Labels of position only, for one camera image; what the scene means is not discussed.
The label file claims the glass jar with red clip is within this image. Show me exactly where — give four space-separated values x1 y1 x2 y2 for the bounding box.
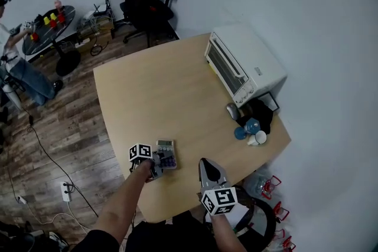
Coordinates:
281 235 297 252
272 201 291 222
260 175 282 200

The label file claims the grey calculator with purple keys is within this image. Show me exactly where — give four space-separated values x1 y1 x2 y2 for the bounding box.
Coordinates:
155 139 178 170

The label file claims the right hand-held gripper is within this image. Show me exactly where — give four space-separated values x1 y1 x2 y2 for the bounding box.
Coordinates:
198 158 239 217

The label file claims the black bag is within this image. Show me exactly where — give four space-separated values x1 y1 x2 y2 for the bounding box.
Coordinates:
232 185 278 246

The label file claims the white floor cable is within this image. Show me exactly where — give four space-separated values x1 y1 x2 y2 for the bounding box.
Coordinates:
25 200 92 235

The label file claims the person's black clothing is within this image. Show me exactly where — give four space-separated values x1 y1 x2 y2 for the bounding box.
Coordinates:
69 210 249 252

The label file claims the blue cup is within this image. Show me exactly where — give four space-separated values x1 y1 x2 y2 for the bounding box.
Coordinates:
243 117 261 135

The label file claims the grey computer mouse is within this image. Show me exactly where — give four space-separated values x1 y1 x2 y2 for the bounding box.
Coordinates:
226 102 242 122

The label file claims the long black floor cable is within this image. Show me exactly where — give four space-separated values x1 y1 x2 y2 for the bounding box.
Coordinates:
20 103 100 218

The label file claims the blue round lid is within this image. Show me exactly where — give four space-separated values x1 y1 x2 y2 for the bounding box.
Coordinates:
234 126 249 140

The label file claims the light wooden table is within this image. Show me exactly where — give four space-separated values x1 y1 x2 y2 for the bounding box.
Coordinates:
93 32 292 224

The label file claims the black and white shoe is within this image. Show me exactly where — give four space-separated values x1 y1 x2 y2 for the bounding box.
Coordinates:
48 231 70 252

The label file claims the person's left forearm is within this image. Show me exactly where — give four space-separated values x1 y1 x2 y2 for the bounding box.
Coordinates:
93 160 155 246

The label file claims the coiled black cable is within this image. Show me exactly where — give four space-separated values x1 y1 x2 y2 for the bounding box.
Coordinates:
89 40 110 57

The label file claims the white toaster oven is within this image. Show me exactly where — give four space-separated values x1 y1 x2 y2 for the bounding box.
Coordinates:
204 24 288 109

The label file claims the white cup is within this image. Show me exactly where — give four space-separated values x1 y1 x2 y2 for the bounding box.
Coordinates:
247 130 268 147

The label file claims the round black pedestal table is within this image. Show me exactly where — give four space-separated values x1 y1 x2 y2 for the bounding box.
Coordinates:
22 5 82 77

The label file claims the person's right forearm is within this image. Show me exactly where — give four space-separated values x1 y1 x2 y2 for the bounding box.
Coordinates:
209 211 247 252

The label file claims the white power strip with plugs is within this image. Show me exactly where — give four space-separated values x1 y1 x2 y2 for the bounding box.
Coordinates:
60 181 73 202

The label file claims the black router with antennas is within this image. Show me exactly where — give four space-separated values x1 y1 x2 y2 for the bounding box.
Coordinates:
93 0 112 17

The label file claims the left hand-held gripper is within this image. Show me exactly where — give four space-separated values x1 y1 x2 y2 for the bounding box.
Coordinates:
128 143 175 182

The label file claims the black picture frame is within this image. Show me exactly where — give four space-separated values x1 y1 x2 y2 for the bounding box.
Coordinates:
256 91 281 112

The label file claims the black cloth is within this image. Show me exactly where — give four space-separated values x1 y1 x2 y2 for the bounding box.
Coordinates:
237 98 274 136

